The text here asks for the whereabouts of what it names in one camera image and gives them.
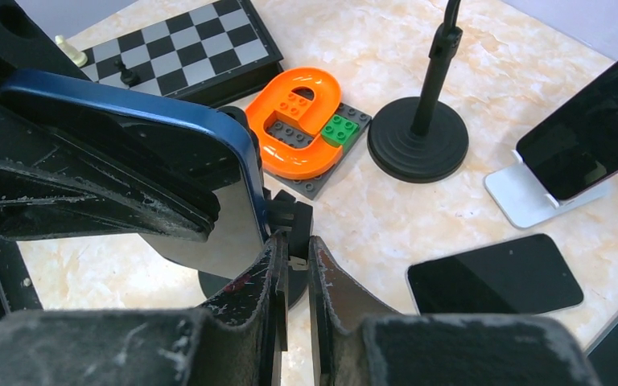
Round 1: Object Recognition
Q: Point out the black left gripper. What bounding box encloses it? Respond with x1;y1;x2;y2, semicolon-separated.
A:
0;0;88;85

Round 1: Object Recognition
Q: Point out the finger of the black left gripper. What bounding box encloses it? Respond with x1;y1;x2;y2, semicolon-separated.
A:
0;84;222;244

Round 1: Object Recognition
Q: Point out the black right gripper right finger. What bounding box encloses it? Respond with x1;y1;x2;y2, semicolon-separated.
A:
307;236;599;385

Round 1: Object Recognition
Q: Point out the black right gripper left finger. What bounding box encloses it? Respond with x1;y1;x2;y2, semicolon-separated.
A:
0;232;289;385

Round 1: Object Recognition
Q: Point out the black clamp stand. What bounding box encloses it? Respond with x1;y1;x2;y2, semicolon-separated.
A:
198;106;313;309
367;1;469;183

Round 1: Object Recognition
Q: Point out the blue smartphone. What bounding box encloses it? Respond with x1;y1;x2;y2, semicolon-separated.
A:
0;69;269;279

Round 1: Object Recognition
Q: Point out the silver metal phone stand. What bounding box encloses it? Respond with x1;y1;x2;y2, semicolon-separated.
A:
484;150;612;229

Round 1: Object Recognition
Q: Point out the purple smartphone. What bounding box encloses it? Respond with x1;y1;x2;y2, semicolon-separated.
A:
517;60;618;201

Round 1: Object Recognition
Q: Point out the black clamp stand back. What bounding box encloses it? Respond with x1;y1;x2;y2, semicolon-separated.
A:
367;1;469;183

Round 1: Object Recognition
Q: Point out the white chess pawn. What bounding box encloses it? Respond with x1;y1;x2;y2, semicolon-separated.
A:
54;35;88;68

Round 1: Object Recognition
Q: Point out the black chess pawn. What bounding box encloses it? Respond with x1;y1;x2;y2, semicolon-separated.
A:
113;59;141;87

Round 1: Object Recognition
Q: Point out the black smartphone white edge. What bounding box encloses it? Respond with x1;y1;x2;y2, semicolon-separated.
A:
406;233;584;314

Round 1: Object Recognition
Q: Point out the black and silver chessboard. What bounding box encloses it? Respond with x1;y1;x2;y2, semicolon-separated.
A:
81;0;283;107

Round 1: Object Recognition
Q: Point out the green toy brick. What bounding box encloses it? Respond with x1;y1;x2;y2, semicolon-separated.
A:
320;115;359;148

